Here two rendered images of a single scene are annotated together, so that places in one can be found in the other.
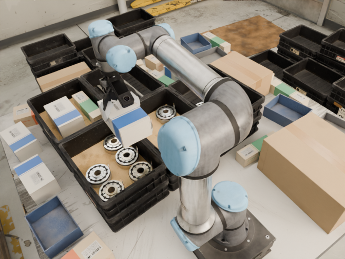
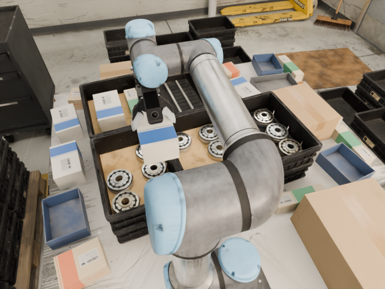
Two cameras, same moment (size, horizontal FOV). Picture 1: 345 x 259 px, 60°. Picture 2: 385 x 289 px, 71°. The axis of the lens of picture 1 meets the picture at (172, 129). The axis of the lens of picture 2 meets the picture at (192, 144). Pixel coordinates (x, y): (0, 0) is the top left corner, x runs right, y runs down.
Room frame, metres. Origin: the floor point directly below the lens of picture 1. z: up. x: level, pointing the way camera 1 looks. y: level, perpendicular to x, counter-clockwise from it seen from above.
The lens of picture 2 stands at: (0.23, -0.10, 1.77)
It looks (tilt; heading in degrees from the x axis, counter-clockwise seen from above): 49 degrees down; 13
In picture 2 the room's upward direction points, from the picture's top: 1 degrees clockwise
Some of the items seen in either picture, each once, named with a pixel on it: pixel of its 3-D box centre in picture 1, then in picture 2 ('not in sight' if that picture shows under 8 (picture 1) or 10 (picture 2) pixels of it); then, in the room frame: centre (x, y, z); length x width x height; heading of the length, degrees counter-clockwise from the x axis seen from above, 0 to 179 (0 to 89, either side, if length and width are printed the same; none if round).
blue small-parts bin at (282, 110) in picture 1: (286, 112); (344, 166); (1.16, -0.63, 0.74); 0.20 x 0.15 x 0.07; 40
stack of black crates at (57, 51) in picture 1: (56, 68); (130, 58); (2.37, 1.01, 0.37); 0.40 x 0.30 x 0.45; 120
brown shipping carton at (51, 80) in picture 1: (70, 89); (128, 82); (1.48, 0.59, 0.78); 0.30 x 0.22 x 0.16; 119
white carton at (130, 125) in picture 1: (124, 117); (155, 132); (0.85, 0.18, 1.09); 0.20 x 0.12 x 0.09; 30
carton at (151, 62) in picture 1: (159, 60); (224, 73); (1.78, 0.05, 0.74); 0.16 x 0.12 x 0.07; 129
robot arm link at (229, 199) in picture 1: (227, 203); (235, 264); (0.51, -0.16, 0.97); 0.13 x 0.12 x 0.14; 119
